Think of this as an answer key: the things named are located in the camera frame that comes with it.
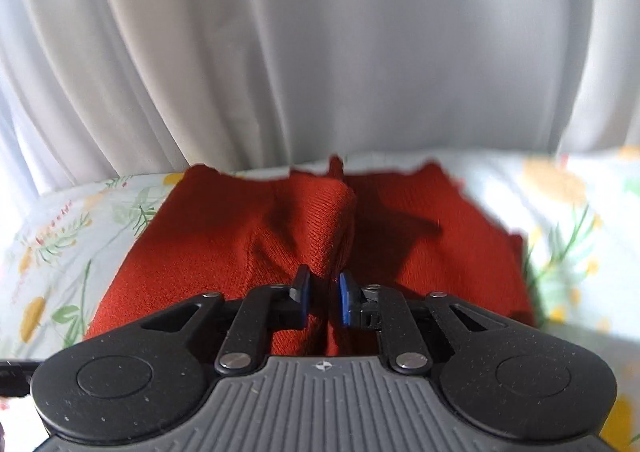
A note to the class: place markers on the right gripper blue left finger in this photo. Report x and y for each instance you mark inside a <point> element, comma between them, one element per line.
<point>264,310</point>

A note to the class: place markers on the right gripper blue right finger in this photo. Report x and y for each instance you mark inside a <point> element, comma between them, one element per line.
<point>385,311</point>

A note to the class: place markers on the red knit henley sweater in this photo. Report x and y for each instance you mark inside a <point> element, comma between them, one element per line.
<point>415,232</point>

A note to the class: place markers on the white pleated curtain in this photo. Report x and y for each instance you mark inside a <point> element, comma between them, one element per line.
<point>95,89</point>

